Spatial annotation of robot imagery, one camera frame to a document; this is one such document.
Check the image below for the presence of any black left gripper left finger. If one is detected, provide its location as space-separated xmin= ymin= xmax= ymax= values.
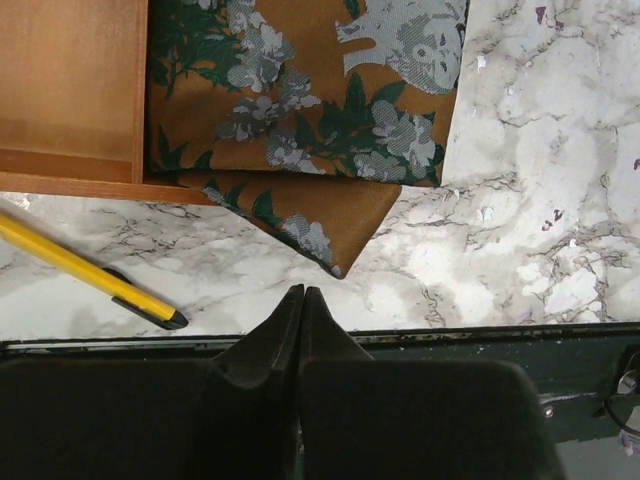
xmin=1 ymin=285 xmax=304 ymax=479

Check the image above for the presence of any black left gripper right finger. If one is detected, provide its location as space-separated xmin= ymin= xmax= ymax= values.
xmin=298 ymin=287 xmax=565 ymax=479

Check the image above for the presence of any brown grey floral tie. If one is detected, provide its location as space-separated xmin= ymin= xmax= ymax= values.
xmin=145 ymin=1 xmax=469 ymax=278

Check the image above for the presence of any wooden compartment tray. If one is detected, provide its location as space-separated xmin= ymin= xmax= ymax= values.
xmin=1 ymin=1 xmax=207 ymax=205

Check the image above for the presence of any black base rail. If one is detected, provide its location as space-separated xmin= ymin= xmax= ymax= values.
xmin=0 ymin=322 xmax=640 ymax=480

